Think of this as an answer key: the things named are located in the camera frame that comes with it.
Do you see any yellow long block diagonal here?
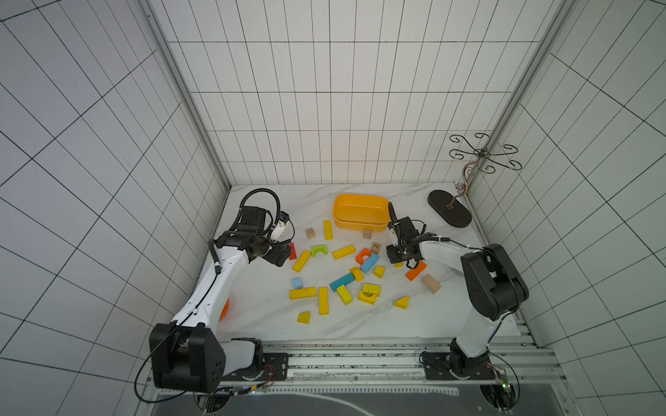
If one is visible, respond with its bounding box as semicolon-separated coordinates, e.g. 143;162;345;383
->
292;250;311;273

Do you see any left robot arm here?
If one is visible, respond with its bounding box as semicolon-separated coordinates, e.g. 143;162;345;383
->
148;189;293;393

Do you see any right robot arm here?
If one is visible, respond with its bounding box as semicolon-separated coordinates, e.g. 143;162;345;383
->
386;213;529;376

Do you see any red block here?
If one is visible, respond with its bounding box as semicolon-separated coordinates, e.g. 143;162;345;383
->
288;243;298;261

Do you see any light blue small cube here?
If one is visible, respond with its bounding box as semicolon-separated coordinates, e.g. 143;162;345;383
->
291;277;304;289

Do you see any orange long block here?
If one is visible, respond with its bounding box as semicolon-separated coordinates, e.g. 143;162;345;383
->
405;261;428;281

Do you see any light blue long block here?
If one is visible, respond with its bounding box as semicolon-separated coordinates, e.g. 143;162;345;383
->
360;253;379;273

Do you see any green arch block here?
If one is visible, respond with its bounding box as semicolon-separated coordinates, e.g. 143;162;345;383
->
310;244;329;257

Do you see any orange arch block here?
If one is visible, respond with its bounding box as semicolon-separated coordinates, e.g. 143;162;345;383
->
356;248;372;265

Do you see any natural wood cylinder block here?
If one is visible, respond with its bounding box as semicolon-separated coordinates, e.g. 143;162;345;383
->
421;275;441;294

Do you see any yellow plastic tub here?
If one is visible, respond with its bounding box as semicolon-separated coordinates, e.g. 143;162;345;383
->
333;193;390;232

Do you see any black metal hook stand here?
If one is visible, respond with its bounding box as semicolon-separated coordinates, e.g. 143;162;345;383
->
427;134;523;228

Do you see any yellow triangle block right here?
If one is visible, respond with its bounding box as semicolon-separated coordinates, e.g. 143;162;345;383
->
394;296;410;310

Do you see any yellow triangle block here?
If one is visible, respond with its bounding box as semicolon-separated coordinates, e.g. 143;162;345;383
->
394;296;410;310
297;312;311;325

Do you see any teal long block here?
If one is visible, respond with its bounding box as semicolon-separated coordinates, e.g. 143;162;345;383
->
330;273;356;292

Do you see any yellow triangle block bottom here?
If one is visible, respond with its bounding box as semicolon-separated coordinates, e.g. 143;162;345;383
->
297;312;311;325

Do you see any yellow long block upright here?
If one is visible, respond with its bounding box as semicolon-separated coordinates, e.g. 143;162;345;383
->
318;287;330;315

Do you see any yellow short block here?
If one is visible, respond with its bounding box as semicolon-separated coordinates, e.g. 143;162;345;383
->
336;285;353;305

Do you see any orange bowl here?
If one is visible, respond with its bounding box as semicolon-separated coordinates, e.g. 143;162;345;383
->
220;299;230;321

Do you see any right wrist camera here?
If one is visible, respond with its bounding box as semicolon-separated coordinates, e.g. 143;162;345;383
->
388;223;400;246

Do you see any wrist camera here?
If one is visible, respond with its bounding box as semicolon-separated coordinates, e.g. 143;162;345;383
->
270;211;290;243
388;223;400;246

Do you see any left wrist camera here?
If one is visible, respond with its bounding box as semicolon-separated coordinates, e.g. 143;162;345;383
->
270;211;290;243

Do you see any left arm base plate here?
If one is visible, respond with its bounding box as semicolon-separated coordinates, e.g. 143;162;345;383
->
220;353;290;384

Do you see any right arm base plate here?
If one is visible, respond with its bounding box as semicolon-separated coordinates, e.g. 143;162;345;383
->
419;350;496;381

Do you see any aluminium rail frame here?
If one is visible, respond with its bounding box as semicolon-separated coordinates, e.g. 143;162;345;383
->
145;311;573;401

